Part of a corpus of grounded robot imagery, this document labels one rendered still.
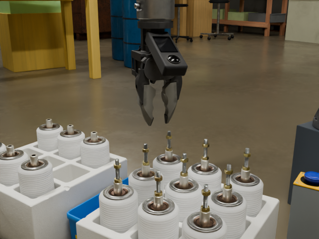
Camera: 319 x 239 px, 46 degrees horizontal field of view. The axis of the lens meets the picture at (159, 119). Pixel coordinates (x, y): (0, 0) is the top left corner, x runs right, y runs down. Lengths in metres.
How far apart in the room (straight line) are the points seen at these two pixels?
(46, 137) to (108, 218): 0.57
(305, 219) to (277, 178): 0.72
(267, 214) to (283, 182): 0.60
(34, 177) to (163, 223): 0.42
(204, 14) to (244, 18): 1.04
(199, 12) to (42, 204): 6.66
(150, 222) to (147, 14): 0.44
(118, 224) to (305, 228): 0.43
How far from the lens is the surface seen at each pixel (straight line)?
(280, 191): 1.53
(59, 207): 1.14
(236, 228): 0.92
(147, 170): 1.01
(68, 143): 1.32
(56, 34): 4.14
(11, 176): 1.20
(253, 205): 1.01
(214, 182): 1.04
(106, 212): 0.93
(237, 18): 8.43
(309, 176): 0.90
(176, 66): 0.67
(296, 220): 0.93
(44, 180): 1.11
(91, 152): 1.24
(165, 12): 0.73
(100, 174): 1.22
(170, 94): 0.77
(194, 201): 0.94
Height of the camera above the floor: 0.70
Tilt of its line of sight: 18 degrees down
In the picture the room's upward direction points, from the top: straight up
